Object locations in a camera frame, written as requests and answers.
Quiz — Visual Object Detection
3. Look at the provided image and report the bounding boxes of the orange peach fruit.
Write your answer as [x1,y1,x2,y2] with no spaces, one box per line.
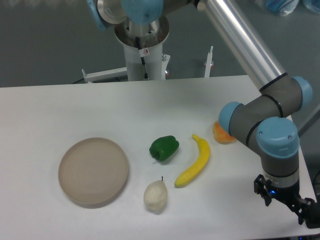
[212,121,237,145]

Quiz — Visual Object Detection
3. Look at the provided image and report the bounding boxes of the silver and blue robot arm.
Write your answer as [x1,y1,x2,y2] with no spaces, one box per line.
[87,0,320,229]

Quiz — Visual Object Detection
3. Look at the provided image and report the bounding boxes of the white right frame post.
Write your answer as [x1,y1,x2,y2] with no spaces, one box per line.
[204,45,214,78]

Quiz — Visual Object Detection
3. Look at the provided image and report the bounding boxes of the beige round plate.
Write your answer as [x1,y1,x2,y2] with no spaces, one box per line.
[58,137,129,209]

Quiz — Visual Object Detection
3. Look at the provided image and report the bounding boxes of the black cable on pedestal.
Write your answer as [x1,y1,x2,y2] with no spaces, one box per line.
[135,36,150,81]

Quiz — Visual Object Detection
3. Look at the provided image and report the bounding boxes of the green bell pepper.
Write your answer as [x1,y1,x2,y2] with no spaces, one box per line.
[149,135,180,162]

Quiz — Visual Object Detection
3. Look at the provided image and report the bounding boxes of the white pear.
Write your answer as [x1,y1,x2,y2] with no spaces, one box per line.
[143,176,168,215]

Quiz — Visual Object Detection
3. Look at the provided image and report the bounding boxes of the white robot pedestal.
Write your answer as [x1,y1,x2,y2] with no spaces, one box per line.
[123,43,167,82]

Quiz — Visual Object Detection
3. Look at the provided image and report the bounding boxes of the yellow banana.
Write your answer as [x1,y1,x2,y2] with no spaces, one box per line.
[174,134,211,188]

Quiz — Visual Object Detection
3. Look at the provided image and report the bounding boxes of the white left frame bar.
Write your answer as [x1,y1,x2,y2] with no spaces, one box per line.
[81,67,127,83]

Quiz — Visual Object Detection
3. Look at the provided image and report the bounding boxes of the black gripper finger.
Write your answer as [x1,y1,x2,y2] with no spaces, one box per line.
[292,197,320,229]
[253,174,273,207]

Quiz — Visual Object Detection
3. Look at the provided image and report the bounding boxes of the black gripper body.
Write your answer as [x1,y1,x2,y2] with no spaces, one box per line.
[264,180,300,207]

